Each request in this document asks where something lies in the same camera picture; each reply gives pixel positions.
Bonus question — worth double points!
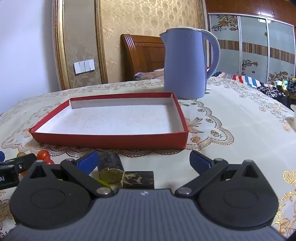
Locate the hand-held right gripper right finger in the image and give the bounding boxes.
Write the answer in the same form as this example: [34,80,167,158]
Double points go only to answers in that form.
[174,150,263,198]

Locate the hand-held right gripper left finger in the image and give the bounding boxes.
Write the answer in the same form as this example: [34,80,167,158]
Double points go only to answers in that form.
[27,150,114,198]

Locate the red shallow box tray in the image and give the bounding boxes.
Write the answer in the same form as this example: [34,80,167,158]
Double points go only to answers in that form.
[28,92,189,150]

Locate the dark cylinder with gold end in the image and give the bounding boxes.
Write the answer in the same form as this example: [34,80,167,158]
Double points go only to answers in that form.
[98,152,125,184]

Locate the green fruit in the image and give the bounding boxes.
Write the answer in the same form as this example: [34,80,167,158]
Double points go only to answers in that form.
[96,178,111,189]

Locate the cream embroidered tablecloth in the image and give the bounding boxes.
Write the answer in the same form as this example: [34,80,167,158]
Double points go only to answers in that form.
[0,77,296,234]

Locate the black box with gold print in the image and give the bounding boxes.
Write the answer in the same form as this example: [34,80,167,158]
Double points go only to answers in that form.
[122,171,154,189]

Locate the blue electric kettle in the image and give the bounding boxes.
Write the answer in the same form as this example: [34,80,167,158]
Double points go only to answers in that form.
[159,27,221,100]

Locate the colourful clothes pile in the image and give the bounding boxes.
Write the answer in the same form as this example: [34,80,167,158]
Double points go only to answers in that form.
[257,77,296,105]

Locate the wooden bed headboard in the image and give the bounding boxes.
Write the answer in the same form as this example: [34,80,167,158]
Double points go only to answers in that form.
[120,34,166,81]

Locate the wardrobe with floral sliding doors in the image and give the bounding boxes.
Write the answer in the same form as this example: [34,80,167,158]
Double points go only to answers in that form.
[205,0,296,86]

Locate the white wall light switch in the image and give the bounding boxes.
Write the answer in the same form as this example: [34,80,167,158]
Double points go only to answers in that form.
[73,59,96,75]

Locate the gold wall frame moulding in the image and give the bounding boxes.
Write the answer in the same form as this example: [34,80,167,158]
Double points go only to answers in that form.
[54,0,109,91]

